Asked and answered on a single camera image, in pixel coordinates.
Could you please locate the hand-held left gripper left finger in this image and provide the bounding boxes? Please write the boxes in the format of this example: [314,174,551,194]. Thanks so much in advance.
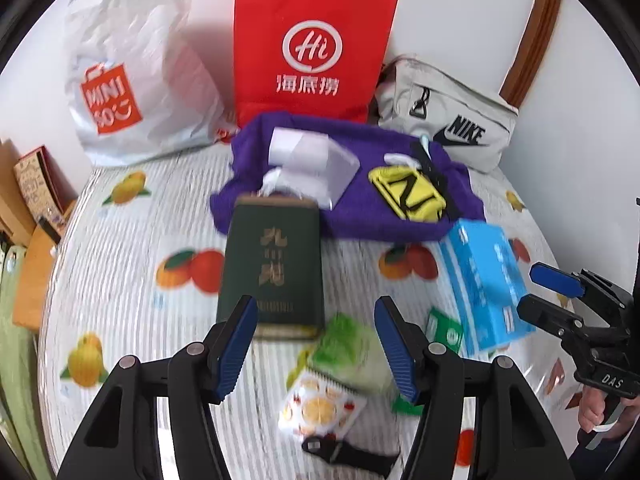
[57,294,261,480]

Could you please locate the purple towel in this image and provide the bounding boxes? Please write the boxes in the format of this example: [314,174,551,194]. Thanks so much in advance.
[209,112,485,243]

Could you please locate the person's right hand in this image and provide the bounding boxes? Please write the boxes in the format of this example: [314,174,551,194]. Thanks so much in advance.
[577,391,622,434]

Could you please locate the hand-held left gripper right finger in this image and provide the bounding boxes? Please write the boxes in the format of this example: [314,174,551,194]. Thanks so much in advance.
[374,296,576,480]

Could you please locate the green white snack packet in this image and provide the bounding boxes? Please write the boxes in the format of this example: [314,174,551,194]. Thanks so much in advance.
[306,312,396,396]

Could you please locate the blue tissue pack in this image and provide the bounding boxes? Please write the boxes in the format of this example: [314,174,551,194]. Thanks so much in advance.
[439,219,538,356]

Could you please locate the white paper bag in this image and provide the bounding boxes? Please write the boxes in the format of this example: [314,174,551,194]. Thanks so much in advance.
[260,127,361,211]

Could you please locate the orange print packet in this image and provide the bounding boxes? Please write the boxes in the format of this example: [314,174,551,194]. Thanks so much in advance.
[277,367,368,443]

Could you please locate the yellow black fabric pouch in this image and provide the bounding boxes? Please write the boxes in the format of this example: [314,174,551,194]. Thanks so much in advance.
[367,157,448,223]

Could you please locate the green bed sheet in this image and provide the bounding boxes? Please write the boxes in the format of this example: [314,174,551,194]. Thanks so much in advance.
[0,245,51,480]

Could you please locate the brown wooden door frame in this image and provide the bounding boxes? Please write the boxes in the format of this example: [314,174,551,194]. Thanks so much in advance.
[500,0,565,108]

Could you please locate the black wrist watch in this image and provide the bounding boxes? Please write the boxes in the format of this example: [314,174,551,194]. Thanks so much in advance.
[301,435,401,471]

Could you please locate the small green packet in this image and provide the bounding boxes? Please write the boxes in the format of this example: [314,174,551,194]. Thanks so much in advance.
[425,307,463,356]

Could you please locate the fruit print tablecloth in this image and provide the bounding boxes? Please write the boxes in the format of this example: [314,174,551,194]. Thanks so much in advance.
[37,150,588,480]

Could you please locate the white plastic shopping bag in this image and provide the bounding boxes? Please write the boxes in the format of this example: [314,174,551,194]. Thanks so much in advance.
[64,0,226,166]

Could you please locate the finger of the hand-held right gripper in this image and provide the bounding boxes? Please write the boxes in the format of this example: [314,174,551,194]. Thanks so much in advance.
[530,262,587,299]
[516,295,587,342]

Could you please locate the grey waist bag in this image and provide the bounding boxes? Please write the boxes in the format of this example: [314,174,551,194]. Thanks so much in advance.
[375,55,521,173]

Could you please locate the brown patterned box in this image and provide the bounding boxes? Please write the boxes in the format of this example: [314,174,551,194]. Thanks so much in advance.
[12,146,68,221]

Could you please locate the red paper bag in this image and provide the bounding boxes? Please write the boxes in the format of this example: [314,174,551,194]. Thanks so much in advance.
[232,0,400,128]

